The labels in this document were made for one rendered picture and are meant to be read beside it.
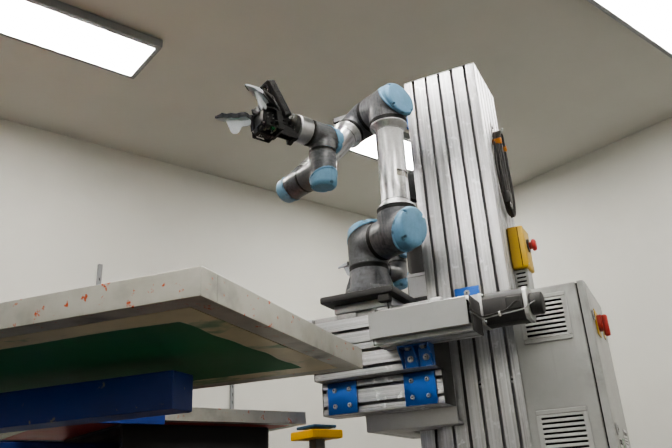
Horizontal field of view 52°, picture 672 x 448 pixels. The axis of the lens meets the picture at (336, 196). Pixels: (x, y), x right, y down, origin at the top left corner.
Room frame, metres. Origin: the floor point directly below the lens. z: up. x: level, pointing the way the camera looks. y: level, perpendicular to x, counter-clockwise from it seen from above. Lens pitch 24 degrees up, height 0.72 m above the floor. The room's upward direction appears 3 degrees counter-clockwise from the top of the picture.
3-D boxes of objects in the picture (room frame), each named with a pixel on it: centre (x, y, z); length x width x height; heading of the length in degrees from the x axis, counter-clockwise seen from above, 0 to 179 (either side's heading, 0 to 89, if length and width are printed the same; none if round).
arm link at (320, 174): (1.71, 0.04, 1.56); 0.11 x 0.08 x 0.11; 40
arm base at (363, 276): (1.97, -0.08, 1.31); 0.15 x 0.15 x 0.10
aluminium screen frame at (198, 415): (2.23, 0.62, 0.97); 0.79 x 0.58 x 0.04; 130
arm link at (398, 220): (1.86, -0.17, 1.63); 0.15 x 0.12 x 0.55; 40
